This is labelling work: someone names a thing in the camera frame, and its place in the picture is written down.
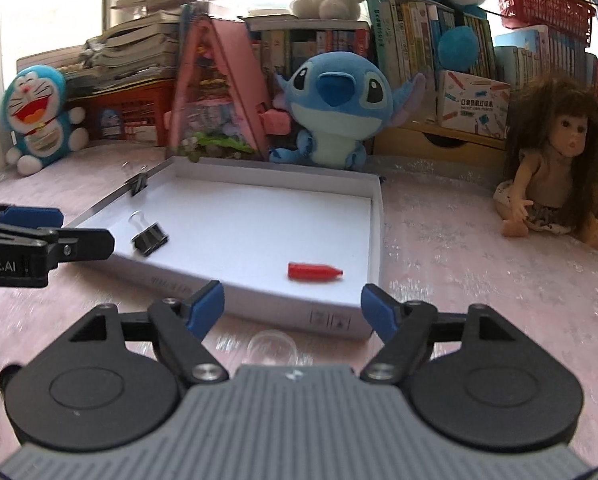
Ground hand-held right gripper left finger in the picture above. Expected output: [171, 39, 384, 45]
[65, 280, 230, 385]

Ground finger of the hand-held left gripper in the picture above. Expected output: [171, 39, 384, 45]
[0, 199, 65, 231]
[0, 220, 116, 264]

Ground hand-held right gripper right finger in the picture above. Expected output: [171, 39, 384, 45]
[359, 283, 522, 385]

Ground clear plastic dome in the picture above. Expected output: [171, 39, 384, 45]
[247, 329, 298, 366]

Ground white cardboard box lid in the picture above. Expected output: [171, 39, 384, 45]
[64, 156, 384, 341]

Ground black binder clip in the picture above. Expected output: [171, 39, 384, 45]
[122, 161, 150, 197]
[128, 210, 170, 258]

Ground red plastic cap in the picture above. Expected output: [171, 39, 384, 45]
[287, 261, 345, 283]

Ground blue robot cat plush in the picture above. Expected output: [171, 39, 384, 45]
[2, 65, 89, 177]

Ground orange plastic crate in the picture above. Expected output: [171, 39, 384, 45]
[66, 80, 177, 147]

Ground wooden drawer box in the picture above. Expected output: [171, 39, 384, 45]
[374, 120, 510, 166]

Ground stack of books and papers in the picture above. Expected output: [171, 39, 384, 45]
[64, 0, 230, 96]

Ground window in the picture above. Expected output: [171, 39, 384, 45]
[2, 0, 107, 96]

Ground pink miniature house model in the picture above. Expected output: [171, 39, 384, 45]
[165, 14, 292, 163]

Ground blue alien plush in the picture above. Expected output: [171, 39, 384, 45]
[269, 51, 427, 171]

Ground white printed cardboard box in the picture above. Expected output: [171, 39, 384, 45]
[436, 70, 510, 141]

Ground brown haired doll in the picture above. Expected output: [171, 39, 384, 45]
[494, 75, 598, 253]

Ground row of dark books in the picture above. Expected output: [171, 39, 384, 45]
[244, 15, 372, 111]

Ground row of light books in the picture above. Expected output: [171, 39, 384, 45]
[369, 0, 500, 121]

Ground row of blue books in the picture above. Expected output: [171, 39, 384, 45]
[494, 25, 598, 111]

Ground red plastic basket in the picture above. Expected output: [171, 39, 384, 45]
[494, 0, 597, 31]

